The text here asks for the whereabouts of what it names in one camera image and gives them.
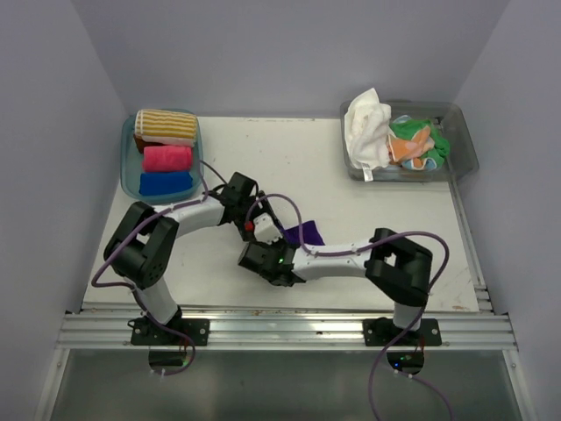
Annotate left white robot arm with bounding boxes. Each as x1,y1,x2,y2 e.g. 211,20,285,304
92,172,273,345

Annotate clear grey plastic bin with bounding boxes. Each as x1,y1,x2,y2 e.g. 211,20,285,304
340,99,480,182

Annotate blue rolled towel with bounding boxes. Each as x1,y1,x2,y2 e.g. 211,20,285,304
138,171,193,196

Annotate green towel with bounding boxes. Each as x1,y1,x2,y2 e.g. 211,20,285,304
386,116,451,171

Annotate aluminium mounting rail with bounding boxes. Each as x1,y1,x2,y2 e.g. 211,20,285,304
56,287,517,351

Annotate purple towel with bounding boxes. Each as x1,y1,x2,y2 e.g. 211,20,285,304
280,220,325,246

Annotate yellow striped rolled towel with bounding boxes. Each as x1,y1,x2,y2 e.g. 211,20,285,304
133,109,198,146

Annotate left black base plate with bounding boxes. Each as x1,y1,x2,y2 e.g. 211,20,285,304
127,317,209,346

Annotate white towel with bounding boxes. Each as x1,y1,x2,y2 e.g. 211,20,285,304
344,88,392,182

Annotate orange patterned towel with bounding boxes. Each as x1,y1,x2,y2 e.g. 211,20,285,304
387,126,435,170

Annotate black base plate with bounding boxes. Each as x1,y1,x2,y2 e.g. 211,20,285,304
362,318,443,346
127,317,209,346

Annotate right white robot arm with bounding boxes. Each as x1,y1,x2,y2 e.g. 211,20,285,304
238,228,433,345

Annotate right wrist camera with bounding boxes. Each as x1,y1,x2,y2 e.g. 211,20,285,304
245,213,283,245

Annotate pink rolled towel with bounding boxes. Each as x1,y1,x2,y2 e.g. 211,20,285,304
142,146,193,173

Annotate blue-green plastic bin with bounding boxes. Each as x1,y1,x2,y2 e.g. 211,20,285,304
120,115,205,205

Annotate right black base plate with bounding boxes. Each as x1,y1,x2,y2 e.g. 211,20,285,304
362,318,443,346

